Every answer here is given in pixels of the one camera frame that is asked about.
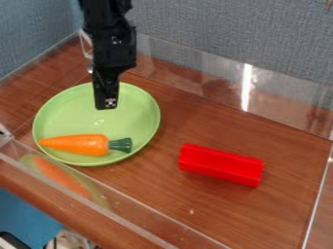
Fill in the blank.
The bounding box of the orange toy carrot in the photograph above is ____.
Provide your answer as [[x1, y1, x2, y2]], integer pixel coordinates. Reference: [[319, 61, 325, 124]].
[[39, 134, 133, 156]]

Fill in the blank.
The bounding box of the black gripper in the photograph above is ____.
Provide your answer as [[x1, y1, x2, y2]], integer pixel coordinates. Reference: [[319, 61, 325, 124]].
[[91, 23, 137, 110]]

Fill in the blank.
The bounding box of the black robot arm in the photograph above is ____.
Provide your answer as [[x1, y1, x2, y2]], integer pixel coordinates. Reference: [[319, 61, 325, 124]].
[[78, 0, 137, 110]]

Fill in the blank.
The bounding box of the clear acrylic enclosure wall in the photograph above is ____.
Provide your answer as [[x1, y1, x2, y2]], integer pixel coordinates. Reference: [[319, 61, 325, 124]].
[[0, 36, 333, 249]]

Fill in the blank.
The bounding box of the red rectangular block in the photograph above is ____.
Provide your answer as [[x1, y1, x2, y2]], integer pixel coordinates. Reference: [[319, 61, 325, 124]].
[[178, 144, 264, 187]]

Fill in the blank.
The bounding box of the green plastic plate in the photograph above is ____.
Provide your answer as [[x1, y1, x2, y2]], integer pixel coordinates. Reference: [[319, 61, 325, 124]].
[[32, 83, 162, 166]]

